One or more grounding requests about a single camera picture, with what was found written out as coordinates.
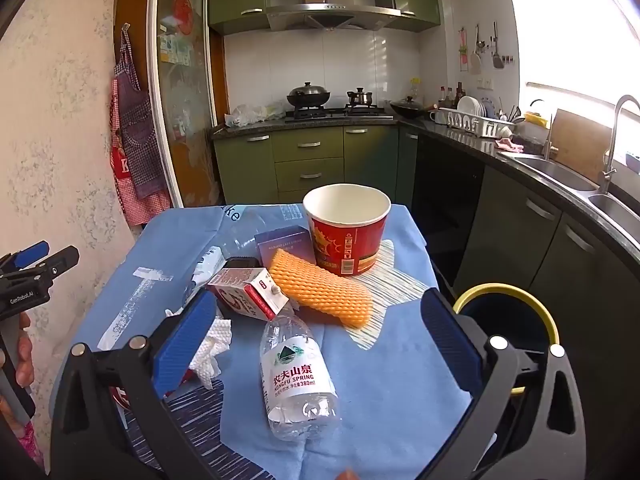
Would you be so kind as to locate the small white plastic bottle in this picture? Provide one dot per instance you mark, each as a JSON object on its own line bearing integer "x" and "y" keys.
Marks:
{"x": 207, "y": 262}

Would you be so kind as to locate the clear plastic bag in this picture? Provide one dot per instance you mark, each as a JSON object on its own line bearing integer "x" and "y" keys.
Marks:
{"x": 250, "y": 114}

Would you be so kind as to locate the white tissue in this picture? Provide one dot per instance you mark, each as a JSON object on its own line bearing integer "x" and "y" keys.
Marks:
{"x": 212, "y": 350}

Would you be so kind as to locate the wooden cutting board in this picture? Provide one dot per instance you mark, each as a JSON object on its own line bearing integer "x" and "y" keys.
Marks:
{"x": 580, "y": 145}

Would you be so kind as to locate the red wrapper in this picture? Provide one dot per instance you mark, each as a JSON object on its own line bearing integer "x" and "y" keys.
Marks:
{"x": 119, "y": 397}

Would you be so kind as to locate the frosted glass sliding door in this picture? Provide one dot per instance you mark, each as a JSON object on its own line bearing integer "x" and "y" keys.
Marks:
{"x": 185, "y": 110}

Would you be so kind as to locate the small steel tap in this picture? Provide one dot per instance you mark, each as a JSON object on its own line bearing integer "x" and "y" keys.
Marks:
{"x": 548, "y": 145}

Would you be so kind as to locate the person's left hand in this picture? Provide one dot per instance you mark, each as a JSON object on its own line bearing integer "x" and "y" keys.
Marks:
{"x": 24, "y": 355}

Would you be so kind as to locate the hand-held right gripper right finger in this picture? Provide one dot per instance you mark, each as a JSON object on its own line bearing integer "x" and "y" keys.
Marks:
{"x": 450, "y": 340}

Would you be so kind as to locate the steel kitchen faucet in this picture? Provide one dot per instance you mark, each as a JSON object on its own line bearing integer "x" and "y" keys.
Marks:
{"x": 612, "y": 150}

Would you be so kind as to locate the stack of white plates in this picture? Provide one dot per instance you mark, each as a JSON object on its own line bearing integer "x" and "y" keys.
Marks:
{"x": 467, "y": 105}

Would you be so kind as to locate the red paper bucket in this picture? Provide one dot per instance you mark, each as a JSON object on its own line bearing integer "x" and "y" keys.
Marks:
{"x": 345, "y": 245}

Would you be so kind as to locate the green base cabinets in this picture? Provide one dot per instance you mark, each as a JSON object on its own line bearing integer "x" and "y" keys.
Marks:
{"x": 310, "y": 152}

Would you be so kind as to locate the steel double sink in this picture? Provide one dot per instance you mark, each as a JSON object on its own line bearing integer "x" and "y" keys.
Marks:
{"x": 560, "y": 172}

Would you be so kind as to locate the orange foam net sleeve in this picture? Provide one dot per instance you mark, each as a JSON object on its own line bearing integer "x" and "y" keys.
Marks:
{"x": 320, "y": 285}

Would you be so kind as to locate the white hanging spatula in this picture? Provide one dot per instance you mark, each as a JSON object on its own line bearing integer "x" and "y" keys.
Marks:
{"x": 475, "y": 62}

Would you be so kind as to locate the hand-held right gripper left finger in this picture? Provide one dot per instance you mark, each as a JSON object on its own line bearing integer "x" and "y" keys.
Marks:
{"x": 180, "y": 345}

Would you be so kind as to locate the white dish rack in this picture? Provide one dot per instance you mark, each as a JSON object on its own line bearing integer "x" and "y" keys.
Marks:
{"x": 472, "y": 125}

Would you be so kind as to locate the black pan with glass lid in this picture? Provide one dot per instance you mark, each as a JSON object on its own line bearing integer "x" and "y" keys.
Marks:
{"x": 407, "y": 109}

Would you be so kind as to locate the white mug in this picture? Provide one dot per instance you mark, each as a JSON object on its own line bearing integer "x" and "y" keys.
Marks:
{"x": 435, "y": 116}

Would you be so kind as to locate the row of condiment bottles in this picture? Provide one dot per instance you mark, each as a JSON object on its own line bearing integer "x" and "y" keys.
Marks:
{"x": 449, "y": 96}

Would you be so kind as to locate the black lidded wok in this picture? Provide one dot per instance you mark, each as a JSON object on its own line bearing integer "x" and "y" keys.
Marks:
{"x": 307, "y": 94}

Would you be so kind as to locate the red checkered apron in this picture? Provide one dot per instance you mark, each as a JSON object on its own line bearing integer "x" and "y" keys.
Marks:
{"x": 145, "y": 210}

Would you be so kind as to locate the clear plastic water bottle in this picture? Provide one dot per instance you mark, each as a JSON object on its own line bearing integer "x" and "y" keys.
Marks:
{"x": 295, "y": 380}

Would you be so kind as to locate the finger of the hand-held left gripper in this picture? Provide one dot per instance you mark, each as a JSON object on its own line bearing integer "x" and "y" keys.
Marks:
{"x": 55, "y": 262}
{"x": 31, "y": 253}

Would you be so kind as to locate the purple checkered apron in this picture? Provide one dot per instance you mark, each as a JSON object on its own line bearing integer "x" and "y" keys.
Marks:
{"x": 142, "y": 135}

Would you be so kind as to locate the yellow container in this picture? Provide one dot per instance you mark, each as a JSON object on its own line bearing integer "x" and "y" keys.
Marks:
{"x": 536, "y": 120}

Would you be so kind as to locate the steel cooking pot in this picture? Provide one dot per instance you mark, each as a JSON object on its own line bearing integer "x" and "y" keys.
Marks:
{"x": 361, "y": 97}

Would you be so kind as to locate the purple cardboard box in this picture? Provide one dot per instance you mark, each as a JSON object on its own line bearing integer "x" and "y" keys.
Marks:
{"x": 280, "y": 242}

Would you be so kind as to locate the pink dishcloth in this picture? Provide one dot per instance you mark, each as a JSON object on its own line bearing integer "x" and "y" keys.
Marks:
{"x": 510, "y": 145}

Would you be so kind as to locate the blue printed tablecloth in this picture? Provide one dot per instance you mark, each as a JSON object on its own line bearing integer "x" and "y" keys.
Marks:
{"x": 400, "y": 360}

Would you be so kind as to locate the pink hanging rack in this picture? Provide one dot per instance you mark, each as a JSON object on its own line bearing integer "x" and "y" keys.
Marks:
{"x": 463, "y": 45}

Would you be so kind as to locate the red and white milk carton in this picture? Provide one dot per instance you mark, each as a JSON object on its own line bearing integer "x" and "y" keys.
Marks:
{"x": 245, "y": 292}

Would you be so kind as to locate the black gas stove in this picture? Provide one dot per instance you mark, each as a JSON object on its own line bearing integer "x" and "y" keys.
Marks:
{"x": 340, "y": 112}

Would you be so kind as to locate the yellow-rimmed dark bin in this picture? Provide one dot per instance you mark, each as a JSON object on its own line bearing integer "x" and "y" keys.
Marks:
{"x": 505, "y": 317}

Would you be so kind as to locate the black kitchen countertop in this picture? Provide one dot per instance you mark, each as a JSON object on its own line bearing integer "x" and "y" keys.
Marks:
{"x": 240, "y": 132}

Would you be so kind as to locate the white wall socket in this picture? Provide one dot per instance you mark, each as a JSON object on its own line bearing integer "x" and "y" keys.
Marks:
{"x": 485, "y": 82}

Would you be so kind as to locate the steel range hood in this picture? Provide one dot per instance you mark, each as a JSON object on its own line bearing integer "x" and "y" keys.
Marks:
{"x": 330, "y": 15}

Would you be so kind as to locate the window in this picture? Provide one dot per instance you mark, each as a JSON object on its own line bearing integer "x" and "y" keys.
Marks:
{"x": 565, "y": 25}

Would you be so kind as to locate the black hanging spatula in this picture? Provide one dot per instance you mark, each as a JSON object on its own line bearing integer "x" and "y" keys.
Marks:
{"x": 497, "y": 60}

